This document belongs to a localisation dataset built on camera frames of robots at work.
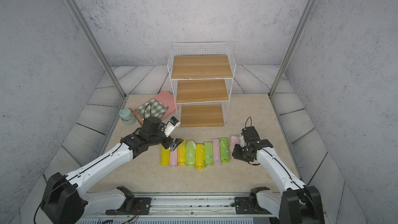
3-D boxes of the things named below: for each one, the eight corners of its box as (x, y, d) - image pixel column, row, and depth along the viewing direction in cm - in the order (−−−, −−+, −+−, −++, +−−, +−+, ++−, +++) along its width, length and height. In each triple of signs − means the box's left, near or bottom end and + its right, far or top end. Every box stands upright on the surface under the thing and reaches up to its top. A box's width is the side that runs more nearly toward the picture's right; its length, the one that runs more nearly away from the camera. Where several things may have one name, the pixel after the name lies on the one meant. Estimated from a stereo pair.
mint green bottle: (123, 126, 105) (117, 116, 98) (126, 118, 110) (121, 108, 102) (134, 125, 105) (128, 116, 98) (137, 118, 110) (131, 108, 102)
